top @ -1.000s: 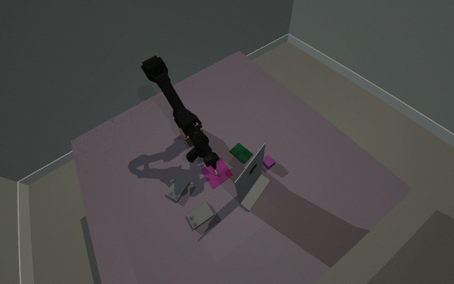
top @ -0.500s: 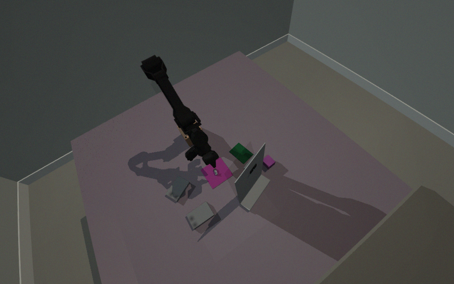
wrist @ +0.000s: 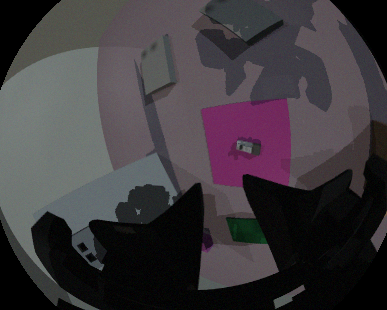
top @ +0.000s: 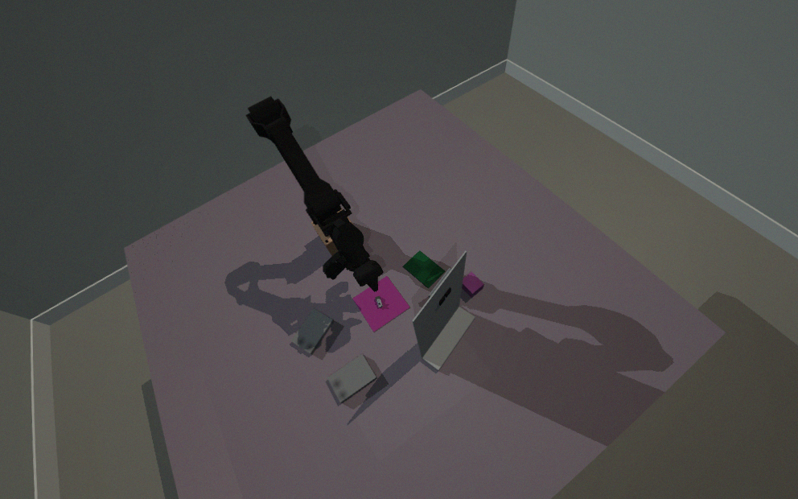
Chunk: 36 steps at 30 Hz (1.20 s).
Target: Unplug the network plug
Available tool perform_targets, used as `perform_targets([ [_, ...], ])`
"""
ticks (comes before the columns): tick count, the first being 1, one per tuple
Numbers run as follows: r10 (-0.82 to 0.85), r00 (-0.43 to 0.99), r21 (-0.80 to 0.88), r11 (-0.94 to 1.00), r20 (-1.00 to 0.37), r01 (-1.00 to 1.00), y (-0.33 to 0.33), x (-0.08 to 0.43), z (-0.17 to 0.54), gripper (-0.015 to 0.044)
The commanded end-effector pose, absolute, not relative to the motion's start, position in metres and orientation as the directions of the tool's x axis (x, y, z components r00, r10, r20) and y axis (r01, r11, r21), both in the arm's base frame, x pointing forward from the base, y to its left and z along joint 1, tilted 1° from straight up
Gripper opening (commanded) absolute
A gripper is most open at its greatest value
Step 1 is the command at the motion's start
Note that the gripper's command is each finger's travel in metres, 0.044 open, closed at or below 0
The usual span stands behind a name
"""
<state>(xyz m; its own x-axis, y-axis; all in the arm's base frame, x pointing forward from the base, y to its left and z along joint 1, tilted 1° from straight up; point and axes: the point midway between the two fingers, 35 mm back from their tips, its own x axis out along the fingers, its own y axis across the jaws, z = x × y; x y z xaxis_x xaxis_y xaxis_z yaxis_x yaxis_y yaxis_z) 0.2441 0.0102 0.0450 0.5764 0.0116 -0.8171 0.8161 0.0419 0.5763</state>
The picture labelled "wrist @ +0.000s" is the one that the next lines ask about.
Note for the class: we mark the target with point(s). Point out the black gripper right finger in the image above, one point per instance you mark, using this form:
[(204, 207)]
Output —
[(287, 214)]

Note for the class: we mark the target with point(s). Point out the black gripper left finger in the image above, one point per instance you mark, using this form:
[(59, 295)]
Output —
[(175, 236)]

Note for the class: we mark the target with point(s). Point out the purple cube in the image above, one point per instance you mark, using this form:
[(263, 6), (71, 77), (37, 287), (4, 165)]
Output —
[(207, 242)]

